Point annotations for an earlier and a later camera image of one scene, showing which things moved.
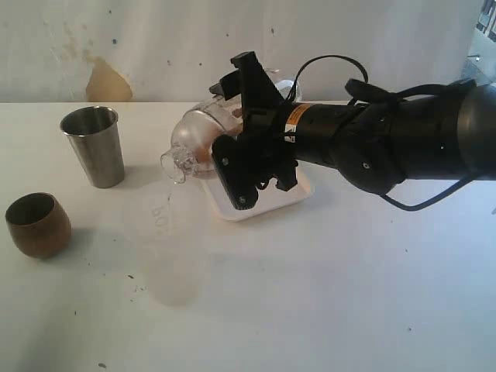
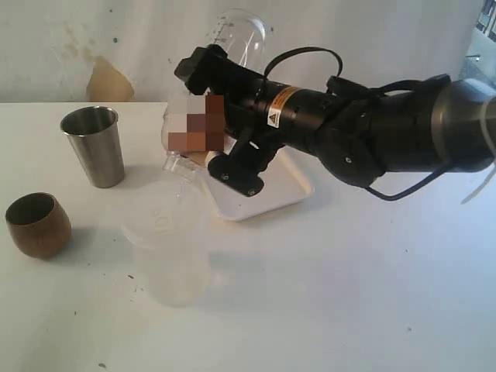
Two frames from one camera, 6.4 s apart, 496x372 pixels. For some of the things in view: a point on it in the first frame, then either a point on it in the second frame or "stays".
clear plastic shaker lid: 191,153 -> 175,160
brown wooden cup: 39,224 stays
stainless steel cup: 94,135 stays
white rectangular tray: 269,197 stays
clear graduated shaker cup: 228,113 -> 244,36
